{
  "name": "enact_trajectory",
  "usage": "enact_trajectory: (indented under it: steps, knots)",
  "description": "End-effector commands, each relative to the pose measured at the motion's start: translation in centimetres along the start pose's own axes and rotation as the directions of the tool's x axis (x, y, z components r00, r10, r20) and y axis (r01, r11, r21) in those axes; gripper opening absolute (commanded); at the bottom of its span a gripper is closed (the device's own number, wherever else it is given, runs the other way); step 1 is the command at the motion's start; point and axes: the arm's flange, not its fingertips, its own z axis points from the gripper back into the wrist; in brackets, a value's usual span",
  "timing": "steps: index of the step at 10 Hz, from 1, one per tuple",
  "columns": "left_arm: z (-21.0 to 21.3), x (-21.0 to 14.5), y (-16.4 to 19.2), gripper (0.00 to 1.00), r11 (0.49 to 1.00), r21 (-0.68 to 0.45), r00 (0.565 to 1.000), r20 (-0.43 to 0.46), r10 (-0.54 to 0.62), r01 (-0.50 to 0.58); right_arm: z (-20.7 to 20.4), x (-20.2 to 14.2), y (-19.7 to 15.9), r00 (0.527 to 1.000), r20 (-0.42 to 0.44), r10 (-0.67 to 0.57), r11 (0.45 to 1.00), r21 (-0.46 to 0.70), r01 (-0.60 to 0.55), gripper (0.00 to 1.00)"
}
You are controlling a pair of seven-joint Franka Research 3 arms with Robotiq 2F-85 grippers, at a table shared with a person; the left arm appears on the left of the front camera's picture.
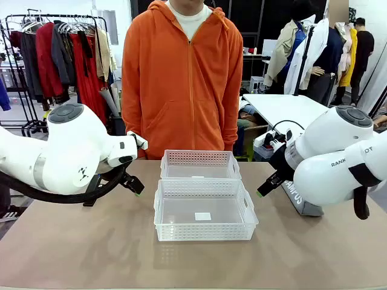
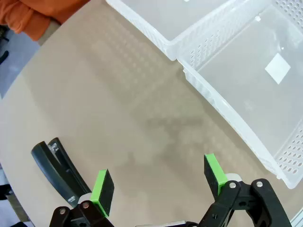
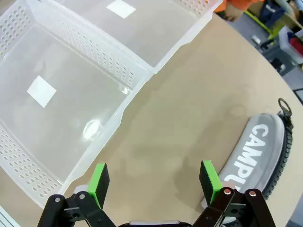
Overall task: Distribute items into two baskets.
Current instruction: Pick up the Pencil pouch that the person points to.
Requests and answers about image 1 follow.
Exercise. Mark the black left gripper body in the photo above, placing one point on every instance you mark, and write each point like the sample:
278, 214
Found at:
109, 172

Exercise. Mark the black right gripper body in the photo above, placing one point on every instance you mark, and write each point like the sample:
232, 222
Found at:
281, 163

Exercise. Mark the grey Campus pouch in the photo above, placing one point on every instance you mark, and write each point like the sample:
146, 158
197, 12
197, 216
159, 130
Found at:
311, 208

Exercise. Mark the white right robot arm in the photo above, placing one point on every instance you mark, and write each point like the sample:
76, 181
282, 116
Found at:
332, 136

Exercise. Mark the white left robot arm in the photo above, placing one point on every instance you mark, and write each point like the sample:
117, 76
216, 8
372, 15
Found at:
69, 145

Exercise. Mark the person's right forearm orange sleeve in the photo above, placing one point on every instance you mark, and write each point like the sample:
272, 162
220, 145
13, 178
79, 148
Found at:
130, 114

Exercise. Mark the person's left forearm orange sleeve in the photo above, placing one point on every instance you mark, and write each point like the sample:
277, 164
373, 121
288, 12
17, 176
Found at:
232, 121

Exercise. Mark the clear storage box red contents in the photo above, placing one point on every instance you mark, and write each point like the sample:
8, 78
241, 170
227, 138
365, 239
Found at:
261, 151

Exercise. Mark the black bin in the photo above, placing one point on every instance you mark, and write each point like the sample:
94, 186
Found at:
118, 125

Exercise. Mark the white work table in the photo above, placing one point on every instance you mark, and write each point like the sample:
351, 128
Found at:
281, 105

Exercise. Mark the small white perforated plastic basket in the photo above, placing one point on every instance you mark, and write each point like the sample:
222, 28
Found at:
199, 157

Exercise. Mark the grey paper rolls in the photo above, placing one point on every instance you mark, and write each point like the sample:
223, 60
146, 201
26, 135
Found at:
113, 99

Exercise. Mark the large white perforated plastic basket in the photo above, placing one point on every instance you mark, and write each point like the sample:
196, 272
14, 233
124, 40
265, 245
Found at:
205, 232

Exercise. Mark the long red dress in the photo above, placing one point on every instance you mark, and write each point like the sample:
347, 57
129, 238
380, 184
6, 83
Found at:
87, 84

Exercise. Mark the beige coat on mannequin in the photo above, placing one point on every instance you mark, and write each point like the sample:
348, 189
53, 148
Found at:
279, 60

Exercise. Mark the black light stand pole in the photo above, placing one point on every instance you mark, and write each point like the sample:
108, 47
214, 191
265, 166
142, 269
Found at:
303, 60

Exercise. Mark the orange zip hoodie torso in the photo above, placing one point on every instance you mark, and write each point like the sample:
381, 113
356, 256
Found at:
181, 90

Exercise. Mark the bystander leg dark trousers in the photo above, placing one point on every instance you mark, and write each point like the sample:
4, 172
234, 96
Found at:
4, 193

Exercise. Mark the black white-striped sneaker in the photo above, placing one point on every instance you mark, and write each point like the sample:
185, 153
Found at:
10, 214

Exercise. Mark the beige garment on hanger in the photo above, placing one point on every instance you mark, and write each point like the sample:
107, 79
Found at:
106, 54

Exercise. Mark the white coat on mannequin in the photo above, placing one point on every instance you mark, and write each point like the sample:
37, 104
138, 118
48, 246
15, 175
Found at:
319, 48

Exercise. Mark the black metal clothes rack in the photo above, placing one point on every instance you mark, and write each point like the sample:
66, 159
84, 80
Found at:
18, 90

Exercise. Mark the yellow garment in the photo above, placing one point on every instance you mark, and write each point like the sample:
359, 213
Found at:
352, 60

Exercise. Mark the red jacket on hanger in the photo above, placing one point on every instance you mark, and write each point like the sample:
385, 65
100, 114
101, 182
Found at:
48, 60

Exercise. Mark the blue garment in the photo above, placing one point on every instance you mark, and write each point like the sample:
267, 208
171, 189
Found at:
3, 96

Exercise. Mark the dark grey jacket on hanger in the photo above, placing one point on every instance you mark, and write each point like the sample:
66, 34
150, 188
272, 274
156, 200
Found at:
62, 51

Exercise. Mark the bystander in black shirt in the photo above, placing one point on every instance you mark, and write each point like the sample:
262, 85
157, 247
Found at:
364, 45

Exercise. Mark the white undershirt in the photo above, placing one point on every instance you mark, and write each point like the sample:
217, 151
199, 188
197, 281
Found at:
190, 18

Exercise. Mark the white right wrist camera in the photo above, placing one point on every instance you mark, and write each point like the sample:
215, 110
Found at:
282, 139

